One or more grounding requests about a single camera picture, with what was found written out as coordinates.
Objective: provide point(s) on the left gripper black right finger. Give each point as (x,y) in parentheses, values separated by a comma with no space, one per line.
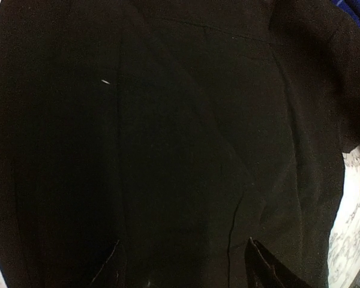
(265,270)

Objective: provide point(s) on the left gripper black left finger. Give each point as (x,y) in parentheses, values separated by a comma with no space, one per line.
(112,270)

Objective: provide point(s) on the black long sleeve shirt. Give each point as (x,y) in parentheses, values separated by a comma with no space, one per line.
(180,128)

